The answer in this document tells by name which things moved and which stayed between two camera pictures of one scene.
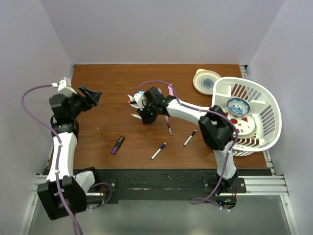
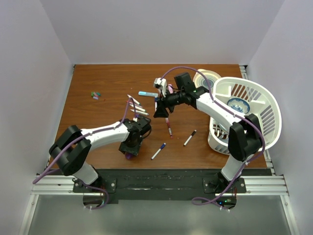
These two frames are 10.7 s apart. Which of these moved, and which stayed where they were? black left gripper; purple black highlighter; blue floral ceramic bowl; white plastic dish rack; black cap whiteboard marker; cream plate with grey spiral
Moved: purple black highlighter; black left gripper
Stayed: blue floral ceramic bowl; white plastic dish rack; black cap whiteboard marker; cream plate with grey spiral
